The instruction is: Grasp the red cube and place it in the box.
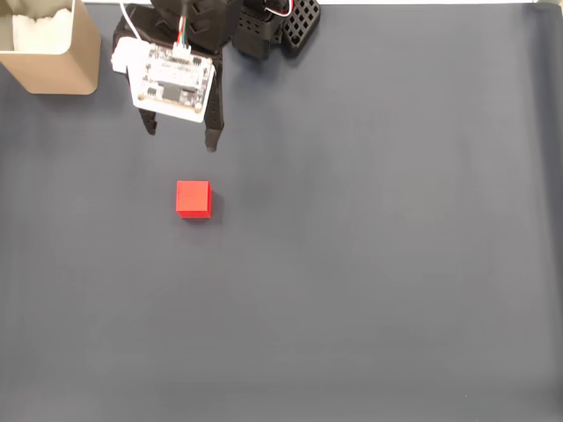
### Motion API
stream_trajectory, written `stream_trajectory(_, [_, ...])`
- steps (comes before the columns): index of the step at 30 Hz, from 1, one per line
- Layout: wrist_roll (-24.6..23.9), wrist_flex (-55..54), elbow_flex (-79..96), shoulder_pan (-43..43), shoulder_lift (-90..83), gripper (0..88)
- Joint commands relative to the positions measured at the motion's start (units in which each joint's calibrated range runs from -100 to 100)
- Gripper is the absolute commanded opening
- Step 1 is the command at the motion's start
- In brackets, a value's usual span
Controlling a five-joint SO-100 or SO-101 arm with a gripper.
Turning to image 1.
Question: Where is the red cube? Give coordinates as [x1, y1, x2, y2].
[175, 179, 214, 220]

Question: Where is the beige box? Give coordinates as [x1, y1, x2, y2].
[0, 0, 103, 96]

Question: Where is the white foam padding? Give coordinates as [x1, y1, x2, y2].
[11, 8, 74, 55]

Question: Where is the grey table mat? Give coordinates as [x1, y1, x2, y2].
[0, 3, 563, 422]

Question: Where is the white camera circuit board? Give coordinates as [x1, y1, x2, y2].
[110, 37, 217, 125]

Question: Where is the black camera cable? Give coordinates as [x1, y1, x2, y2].
[174, 0, 194, 50]

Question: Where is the red white servo wire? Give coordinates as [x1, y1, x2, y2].
[265, 0, 296, 19]

